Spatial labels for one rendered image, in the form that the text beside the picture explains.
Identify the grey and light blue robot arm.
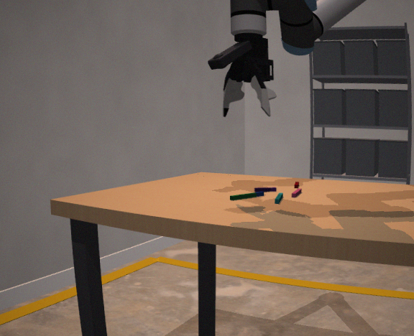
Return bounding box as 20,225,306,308
208,0,366,70

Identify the pink rod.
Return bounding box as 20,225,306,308
292,189,302,197

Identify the green rod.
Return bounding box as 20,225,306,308
230,192,257,200

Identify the turquoise rod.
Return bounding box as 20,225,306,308
275,193,283,204

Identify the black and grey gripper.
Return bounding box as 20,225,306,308
223,33,276,117

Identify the purple rod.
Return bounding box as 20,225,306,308
254,187,277,192

